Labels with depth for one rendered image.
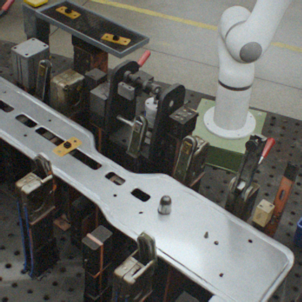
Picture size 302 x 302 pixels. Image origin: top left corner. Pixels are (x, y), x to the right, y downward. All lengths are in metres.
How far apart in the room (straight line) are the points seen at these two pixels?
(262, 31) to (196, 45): 2.38
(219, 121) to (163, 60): 1.93
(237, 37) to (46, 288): 0.93
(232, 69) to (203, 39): 2.35
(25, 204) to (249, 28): 0.83
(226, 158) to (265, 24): 0.50
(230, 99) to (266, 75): 2.01
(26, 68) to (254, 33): 0.71
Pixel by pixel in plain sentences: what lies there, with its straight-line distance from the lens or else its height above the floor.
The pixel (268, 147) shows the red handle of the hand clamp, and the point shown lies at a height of 1.14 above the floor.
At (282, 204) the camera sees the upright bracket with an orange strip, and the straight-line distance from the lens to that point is 1.29.
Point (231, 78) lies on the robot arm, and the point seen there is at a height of 1.03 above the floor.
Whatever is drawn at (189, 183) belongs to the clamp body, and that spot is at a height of 0.96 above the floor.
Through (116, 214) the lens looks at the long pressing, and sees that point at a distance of 1.29.
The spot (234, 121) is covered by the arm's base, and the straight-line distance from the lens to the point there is 1.86.
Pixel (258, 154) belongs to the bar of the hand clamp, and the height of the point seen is 1.18.
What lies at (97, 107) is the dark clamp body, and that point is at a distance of 1.55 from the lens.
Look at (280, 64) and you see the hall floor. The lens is 3.97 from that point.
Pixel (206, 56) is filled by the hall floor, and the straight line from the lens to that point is 3.88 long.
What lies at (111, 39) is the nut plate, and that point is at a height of 1.16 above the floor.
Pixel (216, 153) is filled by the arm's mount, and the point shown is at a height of 0.77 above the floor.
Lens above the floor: 1.97
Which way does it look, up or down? 41 degrees down
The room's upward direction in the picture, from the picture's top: 6 degrees clockwise
